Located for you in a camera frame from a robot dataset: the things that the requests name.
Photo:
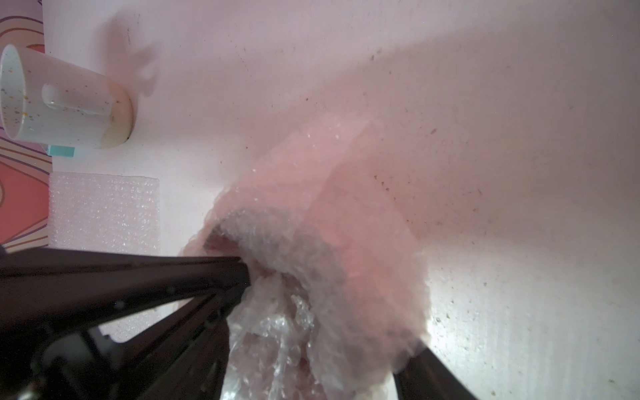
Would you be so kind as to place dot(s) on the clear bubble wrap sheet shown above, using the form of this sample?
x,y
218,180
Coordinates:
x,y
337,297
104,213

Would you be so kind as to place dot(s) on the small teal alarm clock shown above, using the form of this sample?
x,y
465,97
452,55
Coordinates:
x,y
60,151

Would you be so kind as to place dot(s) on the white ceramic mug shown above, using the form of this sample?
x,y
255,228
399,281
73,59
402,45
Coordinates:
x,y
48,101

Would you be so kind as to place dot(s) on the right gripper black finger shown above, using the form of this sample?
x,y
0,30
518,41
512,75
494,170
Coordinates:
x,y
426,378

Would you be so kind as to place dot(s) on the clear bubble wrap sheet bottom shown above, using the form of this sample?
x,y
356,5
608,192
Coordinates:
x,y
104,213

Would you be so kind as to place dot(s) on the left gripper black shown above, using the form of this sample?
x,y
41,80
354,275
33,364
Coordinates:
x,y
53,301

